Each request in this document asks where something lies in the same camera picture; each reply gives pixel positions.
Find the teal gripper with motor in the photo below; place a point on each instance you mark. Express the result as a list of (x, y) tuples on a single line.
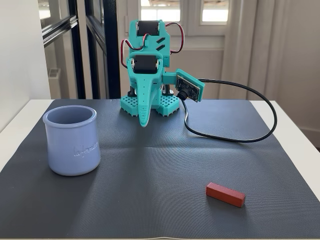
[(144, 65)]

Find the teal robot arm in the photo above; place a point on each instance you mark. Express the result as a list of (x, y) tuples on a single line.
[(160, 40)]

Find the red wooden block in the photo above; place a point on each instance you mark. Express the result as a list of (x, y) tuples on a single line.
[(225, 195)]

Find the dark grey textured mat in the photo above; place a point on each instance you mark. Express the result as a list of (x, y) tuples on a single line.
[(160, 162)]

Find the black framed glass door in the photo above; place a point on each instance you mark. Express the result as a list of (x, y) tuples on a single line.
[(111, 50)]

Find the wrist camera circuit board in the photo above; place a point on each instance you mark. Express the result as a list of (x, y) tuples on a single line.
[(190, 86)]

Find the small white wall box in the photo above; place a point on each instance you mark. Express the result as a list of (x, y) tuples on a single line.
[(54, 72)]

